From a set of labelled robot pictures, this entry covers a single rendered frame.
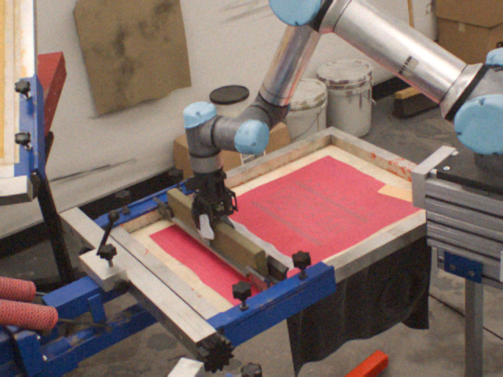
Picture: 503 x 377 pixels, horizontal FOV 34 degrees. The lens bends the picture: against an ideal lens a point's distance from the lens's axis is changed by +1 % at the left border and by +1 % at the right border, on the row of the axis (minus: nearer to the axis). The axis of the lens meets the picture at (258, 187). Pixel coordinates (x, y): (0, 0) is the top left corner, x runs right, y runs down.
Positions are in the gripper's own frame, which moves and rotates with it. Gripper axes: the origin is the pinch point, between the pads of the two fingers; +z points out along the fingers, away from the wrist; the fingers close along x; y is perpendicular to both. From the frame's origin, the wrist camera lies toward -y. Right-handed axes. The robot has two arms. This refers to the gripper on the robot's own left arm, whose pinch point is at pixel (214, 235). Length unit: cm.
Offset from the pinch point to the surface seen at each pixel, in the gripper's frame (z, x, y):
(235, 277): 5.2, -2.4, 11.8
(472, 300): 52, 76, 14
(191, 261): 5.3, -6.6, -1.4
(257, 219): 5.3, 16.3, -5.7
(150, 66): 32, 81, -192
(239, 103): 55, 114, -169
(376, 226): 4.9, 35.9, 19.0
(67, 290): -3.1, -38.0, -0.2
